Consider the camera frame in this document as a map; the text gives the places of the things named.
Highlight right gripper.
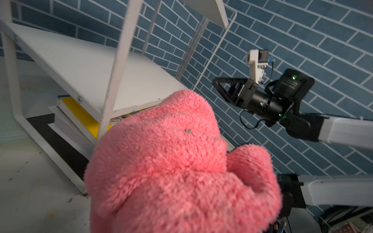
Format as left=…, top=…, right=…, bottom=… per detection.
left=212, top=77, right=292, bottom=122

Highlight pink and grey cloth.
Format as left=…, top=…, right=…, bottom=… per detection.
left=84, top=89, right=282, bottom=233

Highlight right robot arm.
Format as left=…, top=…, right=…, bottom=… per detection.
left=212, top=69, right=373, bottom=217

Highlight white two-tier bookshelf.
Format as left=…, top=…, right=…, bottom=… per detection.
left=0, top=0, right=238, bottom=195

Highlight yellow book under shelf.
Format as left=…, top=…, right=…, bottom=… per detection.
left=48, top=96, right=100, bottom=160

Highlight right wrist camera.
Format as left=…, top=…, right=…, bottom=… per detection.
left=245, top=49, right=269, bottom=84

